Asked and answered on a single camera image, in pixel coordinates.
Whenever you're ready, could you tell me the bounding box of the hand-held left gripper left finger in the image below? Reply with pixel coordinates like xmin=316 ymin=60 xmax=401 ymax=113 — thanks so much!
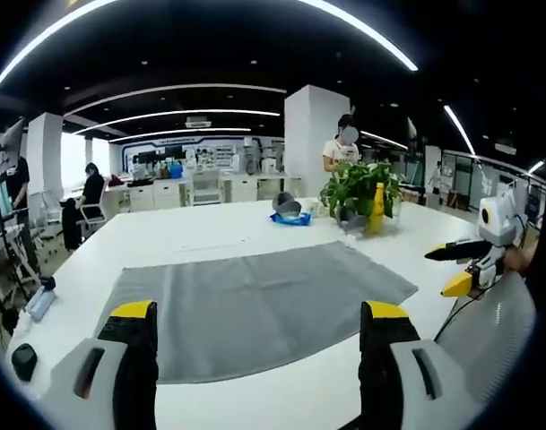
xmin=28 ymin=299 xmax=160 ymax=430

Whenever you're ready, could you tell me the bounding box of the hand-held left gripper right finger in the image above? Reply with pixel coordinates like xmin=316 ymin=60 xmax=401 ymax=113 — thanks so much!
xmin=358 ymin=300 xmax=485 ymax=430

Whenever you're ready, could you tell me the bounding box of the grey towel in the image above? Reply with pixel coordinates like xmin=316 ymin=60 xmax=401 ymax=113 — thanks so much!
xmin=92 ymin=240 xmax=420 ymax=385

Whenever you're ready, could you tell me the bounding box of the person's right hand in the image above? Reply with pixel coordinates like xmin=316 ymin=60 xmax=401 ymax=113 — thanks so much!
xmin=501 ymin=246 xmax=533 ymax=273

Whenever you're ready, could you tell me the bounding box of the grey mesh chair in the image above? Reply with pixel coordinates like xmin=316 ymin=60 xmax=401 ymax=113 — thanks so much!
xmin=435 ymin=271 xmax=539 ymax=407

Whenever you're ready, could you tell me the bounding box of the small black device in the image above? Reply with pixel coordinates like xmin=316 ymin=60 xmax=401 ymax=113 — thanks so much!
xmin=11 ymin=342 xmax=39 ymax=383

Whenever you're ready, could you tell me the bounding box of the yellow bottle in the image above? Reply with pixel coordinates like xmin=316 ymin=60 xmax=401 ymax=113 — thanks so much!
xmin=366 ymin=181 xmax=387 ymax=236

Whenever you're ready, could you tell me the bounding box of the light blue packet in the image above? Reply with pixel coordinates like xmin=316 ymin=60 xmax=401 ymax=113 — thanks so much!
xmin=24 ymin=284 xmax=57 ymax=321

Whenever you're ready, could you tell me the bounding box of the grey plant pot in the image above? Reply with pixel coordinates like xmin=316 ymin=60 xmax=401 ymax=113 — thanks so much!
xmin=334 ymin=205 xmax=368 ymax=233

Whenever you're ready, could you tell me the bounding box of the green potted plant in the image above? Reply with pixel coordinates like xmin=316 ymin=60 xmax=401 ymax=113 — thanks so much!
xmin=318 ymin=160 xmax=404 ymax=221

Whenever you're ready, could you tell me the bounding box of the white office chair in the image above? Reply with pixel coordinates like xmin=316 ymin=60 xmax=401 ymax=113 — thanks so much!
xmin=76 ymin=177 xmax=111 ymax=226

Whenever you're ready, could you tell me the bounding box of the blue and grey cloth bundle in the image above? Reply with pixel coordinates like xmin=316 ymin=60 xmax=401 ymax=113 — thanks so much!
xmin=272 ymin=191 xmax=303 ymax=215

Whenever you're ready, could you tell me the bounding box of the white table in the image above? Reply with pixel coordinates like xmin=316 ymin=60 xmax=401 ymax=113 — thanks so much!
xmin=5 ymin=196 xmax=496 ymax=430

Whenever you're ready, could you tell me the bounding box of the white cabinet row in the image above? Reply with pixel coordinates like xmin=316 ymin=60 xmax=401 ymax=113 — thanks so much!
xmin=127 ymin=175 xmax=303 ymax=209

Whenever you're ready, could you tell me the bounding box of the white slatted chair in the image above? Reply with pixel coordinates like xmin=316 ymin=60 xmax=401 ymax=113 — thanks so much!
xmin=192 ymin=168 xmax=223 ymax=207

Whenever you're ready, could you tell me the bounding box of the long ceiling light strip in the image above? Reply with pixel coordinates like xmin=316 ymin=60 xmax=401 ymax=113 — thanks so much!
xmin=0 ymin=0 xmax=420 ymax=102

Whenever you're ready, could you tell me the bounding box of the black cable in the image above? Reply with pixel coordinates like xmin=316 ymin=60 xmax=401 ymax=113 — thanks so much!
xmin=432 ymin=289 xmax=485 ymax=342

